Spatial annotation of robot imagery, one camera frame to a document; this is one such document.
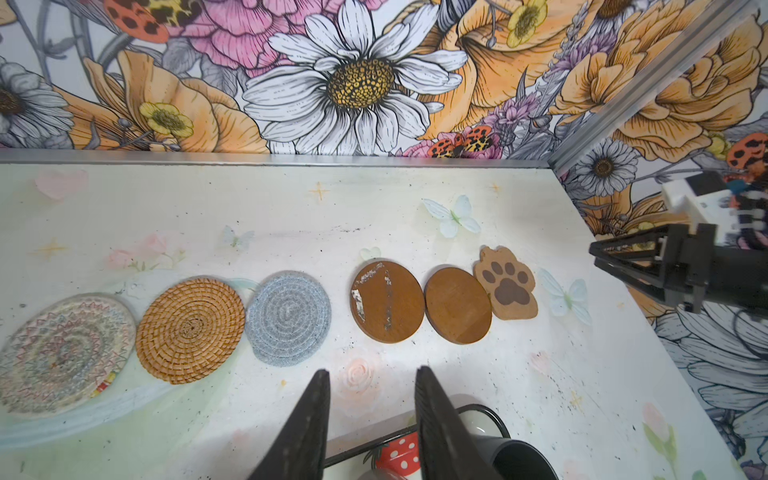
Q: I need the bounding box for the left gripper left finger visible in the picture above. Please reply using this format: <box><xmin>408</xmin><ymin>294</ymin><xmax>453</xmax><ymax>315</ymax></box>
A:
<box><xmin>249</xmin><ymin>369</ymin><xmax>331</xmax><ymax>480</ymax></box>

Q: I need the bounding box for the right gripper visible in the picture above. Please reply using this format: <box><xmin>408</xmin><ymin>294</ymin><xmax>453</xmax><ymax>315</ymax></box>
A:
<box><xmin>589</xmin><ymin>224</ymin><xmax>767</xmax><ymax>314</ymax></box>

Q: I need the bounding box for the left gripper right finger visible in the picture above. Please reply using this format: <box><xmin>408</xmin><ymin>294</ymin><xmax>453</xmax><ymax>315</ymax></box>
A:
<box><xmin>415</xmin><ymin>366</ymin><xmax>501</xmax><ymax>479</ymax></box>

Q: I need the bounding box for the paw shaped wooden coaster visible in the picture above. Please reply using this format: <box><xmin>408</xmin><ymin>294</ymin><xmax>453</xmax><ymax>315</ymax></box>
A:
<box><xmin>473</xmin><ymin>246</ymin><xmax>539</xmax><ymax>321</ymax></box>

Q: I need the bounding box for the grey braided coaster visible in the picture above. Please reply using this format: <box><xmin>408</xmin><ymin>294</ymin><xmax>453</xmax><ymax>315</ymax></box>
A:
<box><xmin>245</xmin><ymin>270</ymin><xmax>332</xmax><ymax>367</ymax></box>

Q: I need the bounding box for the plain round wooden coaster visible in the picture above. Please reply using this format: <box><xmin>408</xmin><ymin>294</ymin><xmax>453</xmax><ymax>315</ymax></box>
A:
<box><xmin>424</xmin><ymin>267</ymin><xmax>492</xmax><ymax>345</ymax></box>

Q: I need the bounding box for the scratched dark wooden coaster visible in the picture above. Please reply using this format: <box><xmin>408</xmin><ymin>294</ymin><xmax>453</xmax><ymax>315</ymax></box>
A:
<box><xmin>349</xmin><ymin>260</ymin><xmax>425</xmax><ymax>344</ymax></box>

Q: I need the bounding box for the woven rattan coaster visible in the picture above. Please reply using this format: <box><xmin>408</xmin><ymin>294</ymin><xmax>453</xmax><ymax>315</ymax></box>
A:
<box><xmin>135</xmin><ymin>277</ymin><xmax>246</xmax><ymax>385</ymax></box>

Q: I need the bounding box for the multicolour braided coaster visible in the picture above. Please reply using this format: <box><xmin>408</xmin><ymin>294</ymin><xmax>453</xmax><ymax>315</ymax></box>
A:
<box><xmin>1</xmin><ymin>294</ymin><xmax>137</xmax><ymax>418</ymax></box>

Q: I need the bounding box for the strawberry print serving tray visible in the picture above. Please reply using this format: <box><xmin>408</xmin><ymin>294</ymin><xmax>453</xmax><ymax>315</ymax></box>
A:
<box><xmin>320</xmin><ymin>403</ymin><xmax>512</xmax><ymax>480</ymax></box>

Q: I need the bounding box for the black mug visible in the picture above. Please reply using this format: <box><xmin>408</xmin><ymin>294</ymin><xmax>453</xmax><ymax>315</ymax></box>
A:
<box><xmin>472</xmin><ymin>435</ymin><xmax>558</xmax><ymax>480</ymax></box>

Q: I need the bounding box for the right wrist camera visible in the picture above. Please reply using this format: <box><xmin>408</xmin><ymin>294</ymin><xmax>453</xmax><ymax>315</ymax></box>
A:
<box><xmin>661</xmin><ymin>171</ymin><xmax>767</xmax><ymax>250</ymax></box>

